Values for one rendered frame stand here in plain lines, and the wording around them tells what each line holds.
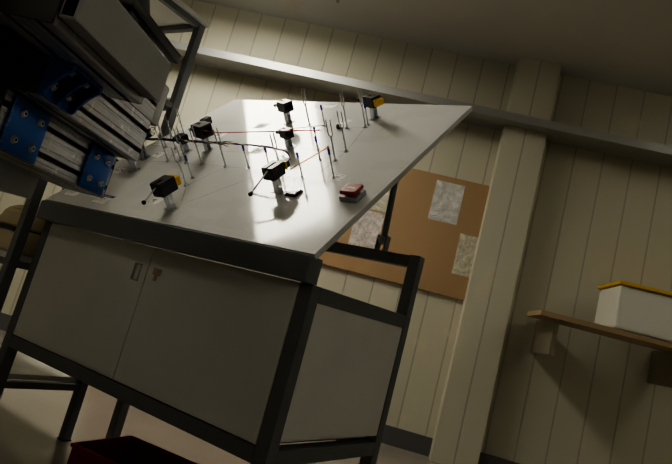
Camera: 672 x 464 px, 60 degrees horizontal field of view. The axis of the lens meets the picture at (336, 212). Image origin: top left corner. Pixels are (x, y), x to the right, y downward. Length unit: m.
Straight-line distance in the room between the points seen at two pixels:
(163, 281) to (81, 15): 1.08
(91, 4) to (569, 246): 4.00
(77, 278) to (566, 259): 3.35
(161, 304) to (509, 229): 2.97
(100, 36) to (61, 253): 1.40
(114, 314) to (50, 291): 0.34
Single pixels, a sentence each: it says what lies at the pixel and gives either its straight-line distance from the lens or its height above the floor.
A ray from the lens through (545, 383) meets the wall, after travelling 4.42.
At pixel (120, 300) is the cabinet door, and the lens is 1.90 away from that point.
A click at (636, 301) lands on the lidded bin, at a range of 4.02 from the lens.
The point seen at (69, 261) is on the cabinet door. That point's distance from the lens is 2.14.
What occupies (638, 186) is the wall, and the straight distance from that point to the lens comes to 4.75.
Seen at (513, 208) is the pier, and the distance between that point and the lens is 4.31.
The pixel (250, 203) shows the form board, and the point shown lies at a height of 0.99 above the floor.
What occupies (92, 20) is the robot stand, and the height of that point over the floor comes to 1.02.
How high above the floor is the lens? 0.74
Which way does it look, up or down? 10 degrees up
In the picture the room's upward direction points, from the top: 15 degrees clockwise
